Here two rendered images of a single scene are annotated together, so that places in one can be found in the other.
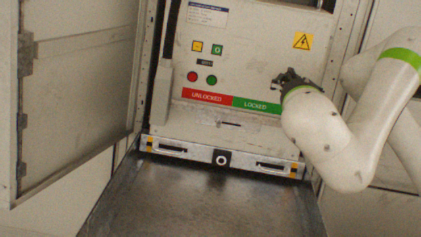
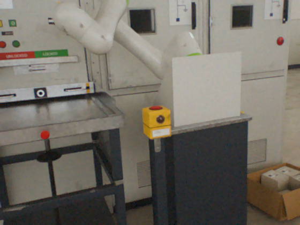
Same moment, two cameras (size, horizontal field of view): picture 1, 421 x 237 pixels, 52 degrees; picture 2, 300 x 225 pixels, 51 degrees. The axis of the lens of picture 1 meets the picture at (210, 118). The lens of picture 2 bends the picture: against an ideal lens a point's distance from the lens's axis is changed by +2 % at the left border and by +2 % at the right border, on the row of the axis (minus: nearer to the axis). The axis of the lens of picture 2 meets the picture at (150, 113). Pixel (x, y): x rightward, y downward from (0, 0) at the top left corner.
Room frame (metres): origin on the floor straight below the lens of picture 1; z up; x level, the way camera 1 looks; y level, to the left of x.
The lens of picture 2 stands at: (-0.40, -0.06, 1.15)
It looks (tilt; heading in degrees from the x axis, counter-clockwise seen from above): 14 degrees down; 341
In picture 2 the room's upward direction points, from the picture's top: 3 degrees counter-clockwise
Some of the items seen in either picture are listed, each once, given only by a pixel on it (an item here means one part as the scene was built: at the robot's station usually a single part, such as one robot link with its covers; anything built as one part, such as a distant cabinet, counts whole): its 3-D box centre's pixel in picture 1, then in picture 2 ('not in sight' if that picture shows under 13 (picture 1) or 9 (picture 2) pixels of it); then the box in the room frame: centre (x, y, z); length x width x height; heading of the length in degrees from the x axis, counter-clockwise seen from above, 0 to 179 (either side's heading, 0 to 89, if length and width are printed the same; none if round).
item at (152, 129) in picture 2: not in sight; (156, 121); (0.60, -0.43, 0.85); 0.08 x 0.08 x 0.10; 0
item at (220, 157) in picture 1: (221, 158); (40, 92); (1.27, -0.06, 0.90); 0.06 x 0.03 x 0.05; 90
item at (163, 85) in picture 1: (162, 94); not in sight; (1.22, 0.15, 1.09); 0.08 x 0.05 x 0.17; 0
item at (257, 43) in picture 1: (236, 81); (32, 41); (1.29, -0.06, 1.15); 0.48 x 0.01 x 0.48; 90
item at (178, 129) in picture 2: not in sight; (195, 117); (0.95, -0.76, 0.74); 0.43 x 0.33 x 0.02; 93
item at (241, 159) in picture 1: (222, 153); (40, 91); (1.31, -0.06, 0.89); 0.54 x 0.05 x 0.06; 90
